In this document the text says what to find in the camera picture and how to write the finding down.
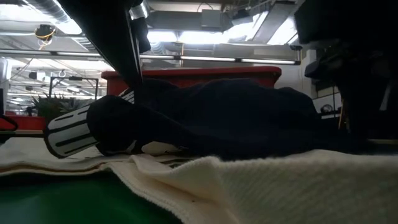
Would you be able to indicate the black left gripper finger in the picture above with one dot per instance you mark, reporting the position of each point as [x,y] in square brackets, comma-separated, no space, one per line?
[124,56]

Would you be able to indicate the red plastic laundry bin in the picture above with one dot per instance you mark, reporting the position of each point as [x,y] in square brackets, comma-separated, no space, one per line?
[192,76]

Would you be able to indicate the navy shorts white Puma waistband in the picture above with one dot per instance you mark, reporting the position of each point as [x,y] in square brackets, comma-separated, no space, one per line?
[217,118]

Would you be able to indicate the white board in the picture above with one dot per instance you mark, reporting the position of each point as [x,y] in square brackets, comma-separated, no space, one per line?
[326,107]

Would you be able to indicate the long ceiling light strip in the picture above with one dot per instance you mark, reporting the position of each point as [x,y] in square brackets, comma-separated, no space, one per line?
[217,58]

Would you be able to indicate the small potted succulent plant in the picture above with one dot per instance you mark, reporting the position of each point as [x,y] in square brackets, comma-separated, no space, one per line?
[46,109]

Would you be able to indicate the red low counter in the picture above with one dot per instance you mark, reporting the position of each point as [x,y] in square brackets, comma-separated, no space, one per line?
[28,122]

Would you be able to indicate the light wood desk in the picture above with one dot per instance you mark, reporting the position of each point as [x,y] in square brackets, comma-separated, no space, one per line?
[28,132]

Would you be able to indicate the green table mat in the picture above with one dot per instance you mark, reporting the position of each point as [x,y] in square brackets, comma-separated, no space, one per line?
[62,202]

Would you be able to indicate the white printed tote bag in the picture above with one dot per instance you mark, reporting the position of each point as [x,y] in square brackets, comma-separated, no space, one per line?
[248,186]

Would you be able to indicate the silver ventilation duct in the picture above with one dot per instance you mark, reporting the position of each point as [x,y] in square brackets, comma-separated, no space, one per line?
[62,18]

